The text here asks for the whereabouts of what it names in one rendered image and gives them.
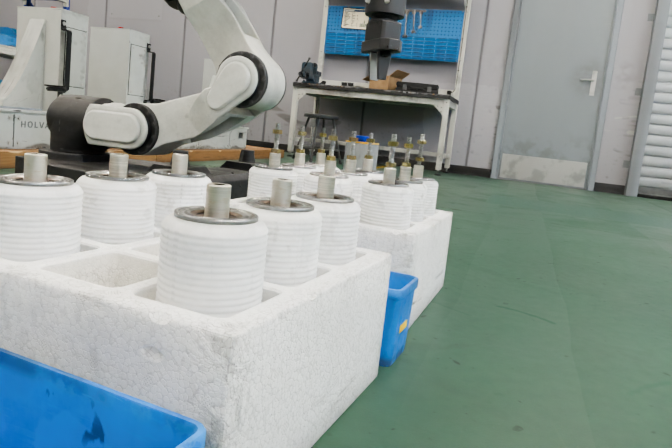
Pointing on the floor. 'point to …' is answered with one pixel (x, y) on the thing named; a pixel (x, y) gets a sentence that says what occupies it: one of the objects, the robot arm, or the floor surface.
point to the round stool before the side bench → (316, 132)
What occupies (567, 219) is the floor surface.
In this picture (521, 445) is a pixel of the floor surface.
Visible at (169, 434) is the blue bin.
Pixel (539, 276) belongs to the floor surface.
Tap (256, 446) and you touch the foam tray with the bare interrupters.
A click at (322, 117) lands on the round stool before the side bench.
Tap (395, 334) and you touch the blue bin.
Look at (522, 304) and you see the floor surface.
